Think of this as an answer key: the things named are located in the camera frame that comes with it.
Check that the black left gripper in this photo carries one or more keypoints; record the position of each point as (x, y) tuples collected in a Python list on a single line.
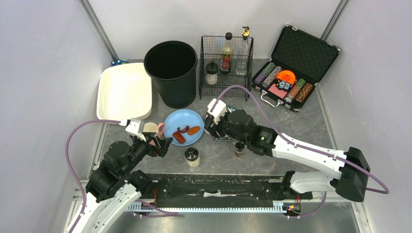
[(154, 143)]

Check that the spice jar black lid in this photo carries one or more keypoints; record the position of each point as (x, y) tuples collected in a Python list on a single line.
[(212, 70), (192, 157)]

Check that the pink card deck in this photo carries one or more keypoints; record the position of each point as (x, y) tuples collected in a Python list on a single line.
[(281, 93)]

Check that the orange nugget toy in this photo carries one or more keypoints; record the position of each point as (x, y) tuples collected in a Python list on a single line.
[(193, 130)]

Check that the black wire basket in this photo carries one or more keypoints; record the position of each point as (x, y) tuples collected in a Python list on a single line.
[(211, 51)]

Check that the small dark spice jar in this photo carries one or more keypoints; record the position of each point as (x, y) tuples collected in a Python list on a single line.
[(239, 149)]

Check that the white rectangular basin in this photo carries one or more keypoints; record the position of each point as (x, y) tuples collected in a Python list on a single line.
[(124, 92)]

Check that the brown octopus tentacle toy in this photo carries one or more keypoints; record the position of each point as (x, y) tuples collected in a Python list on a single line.
[(183, 130)]

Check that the pink handled cream mug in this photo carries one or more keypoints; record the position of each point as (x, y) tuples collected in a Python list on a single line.
[(151, 127)]

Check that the clear bottle gold pump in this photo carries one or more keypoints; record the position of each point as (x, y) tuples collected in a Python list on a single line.
[(243, 53)]

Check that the red-brown meat roll toy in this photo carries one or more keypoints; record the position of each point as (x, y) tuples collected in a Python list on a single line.
[(179, 137)]

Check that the blue dice box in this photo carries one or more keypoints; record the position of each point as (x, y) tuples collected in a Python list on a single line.
[(284, 85)]

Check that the sauce bottle red label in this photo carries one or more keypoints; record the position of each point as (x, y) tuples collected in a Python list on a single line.
[(227, 51)]

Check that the pink poker chip roll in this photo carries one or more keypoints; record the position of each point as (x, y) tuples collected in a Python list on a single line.
[(272, 75)]

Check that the green poker chip roll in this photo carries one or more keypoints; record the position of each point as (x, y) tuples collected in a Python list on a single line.
[(264, 73)]

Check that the blue plate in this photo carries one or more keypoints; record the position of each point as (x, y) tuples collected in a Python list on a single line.
[(182, 118)]

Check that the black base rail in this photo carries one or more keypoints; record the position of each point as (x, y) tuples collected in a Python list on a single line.
[(219, 191)]

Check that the orange round toy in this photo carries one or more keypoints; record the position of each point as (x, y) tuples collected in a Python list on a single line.
[(287, 76)]

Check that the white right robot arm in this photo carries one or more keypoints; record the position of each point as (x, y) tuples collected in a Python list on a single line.
[(336, 170)]

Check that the white patterned rim plate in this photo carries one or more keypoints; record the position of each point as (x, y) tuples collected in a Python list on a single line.
[(230, 107)]

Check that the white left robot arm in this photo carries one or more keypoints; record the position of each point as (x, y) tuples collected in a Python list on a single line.
[(114, 185)]

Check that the brown poker chip roll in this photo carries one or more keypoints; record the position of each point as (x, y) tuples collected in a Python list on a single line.
[(304, 92)]

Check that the green brown chip roll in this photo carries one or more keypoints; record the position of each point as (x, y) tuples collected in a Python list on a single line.
[(295, 90)]

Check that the blue toy car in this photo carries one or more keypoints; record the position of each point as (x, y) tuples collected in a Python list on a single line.
[(119, 62)]

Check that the black trash bin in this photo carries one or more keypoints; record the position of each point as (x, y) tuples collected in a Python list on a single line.
[(172, 67)]

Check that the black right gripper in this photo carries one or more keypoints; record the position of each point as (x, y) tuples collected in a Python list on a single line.
[(214, 126)]

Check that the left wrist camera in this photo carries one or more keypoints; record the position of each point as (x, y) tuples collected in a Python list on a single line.
[(135, 128)]

